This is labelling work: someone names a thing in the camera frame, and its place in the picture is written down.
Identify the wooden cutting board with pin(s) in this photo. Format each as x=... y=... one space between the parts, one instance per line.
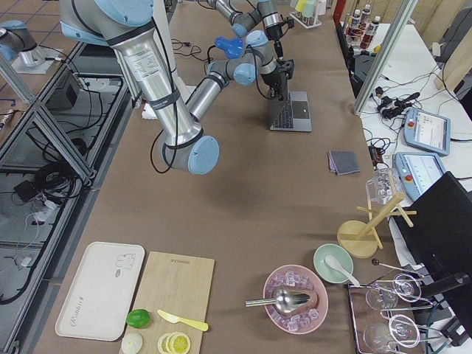
x=178 y=284

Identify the blue teach pendant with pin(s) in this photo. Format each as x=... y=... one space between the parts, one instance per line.
x=418 y=171
x=427 y=131

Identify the pink bowl with ice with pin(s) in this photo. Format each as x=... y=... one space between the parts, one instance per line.
x=302 y=279

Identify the black wire glass rack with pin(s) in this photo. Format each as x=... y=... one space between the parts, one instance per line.
x=381 y=318

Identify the blue teach pendant upper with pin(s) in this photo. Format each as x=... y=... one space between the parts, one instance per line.
x=427 y=131

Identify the yellow plastic knife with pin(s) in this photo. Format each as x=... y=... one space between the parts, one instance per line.
x=172 y=318

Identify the green lime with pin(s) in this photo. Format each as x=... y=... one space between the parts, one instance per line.
x=138 y=318

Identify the metal ice scoop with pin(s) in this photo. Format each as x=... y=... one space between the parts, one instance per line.
x=284 y=300

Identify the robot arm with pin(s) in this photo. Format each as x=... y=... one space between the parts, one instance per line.
x=114 y=24
x=264 y=12

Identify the white plastic tray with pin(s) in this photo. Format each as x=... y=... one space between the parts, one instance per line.
x=101 y=292

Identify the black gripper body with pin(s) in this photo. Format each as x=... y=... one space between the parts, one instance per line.
x=273 y=32
x=269 y=78

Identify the mint green cup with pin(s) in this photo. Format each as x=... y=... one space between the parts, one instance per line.
x=309 y=9

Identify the white wire cup rack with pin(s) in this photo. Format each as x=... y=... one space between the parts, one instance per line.
x=306 y=22

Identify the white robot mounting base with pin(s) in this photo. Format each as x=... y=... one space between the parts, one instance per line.
x=147 y=110

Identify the white onion half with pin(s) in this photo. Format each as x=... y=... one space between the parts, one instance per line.
x=131 y=343

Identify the wine glass lower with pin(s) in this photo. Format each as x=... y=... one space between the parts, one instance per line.
x=395 y=336

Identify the wine glass upper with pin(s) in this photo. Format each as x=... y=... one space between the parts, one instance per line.
x=385 y=294

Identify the wine glass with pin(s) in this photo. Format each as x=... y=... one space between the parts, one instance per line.
x=395 y=336
x=385 y=294

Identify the blue teach pendant lower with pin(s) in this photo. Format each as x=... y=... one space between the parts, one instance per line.
x=418 y=171

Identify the blue desk lamp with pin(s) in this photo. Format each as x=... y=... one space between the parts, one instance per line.
x=234 y=52

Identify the sauce bottle with label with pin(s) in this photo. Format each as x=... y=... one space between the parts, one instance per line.
x=373 y=28

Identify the grey laptop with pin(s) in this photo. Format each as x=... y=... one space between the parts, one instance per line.
x=290 y=115

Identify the folded grey cloth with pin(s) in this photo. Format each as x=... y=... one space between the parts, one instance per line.
x=343 y=162

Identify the yellow cup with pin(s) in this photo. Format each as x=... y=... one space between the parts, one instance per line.
x=300 y=5

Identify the wooden cup tree stand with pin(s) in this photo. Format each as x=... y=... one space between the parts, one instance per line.
x=360 y=239

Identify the sliced lemon pieces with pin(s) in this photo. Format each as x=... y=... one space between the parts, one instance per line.
x=174 y=343

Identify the copper wire bottle rack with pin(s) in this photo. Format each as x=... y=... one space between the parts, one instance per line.
x=358 y=37

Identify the white ceramic spoon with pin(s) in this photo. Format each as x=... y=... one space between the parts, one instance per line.
x=331 y=261

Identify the clear glass mug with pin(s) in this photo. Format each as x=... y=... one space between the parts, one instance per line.
x=383 y=185

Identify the aluminium frame post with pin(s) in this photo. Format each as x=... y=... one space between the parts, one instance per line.
x=389 y=42

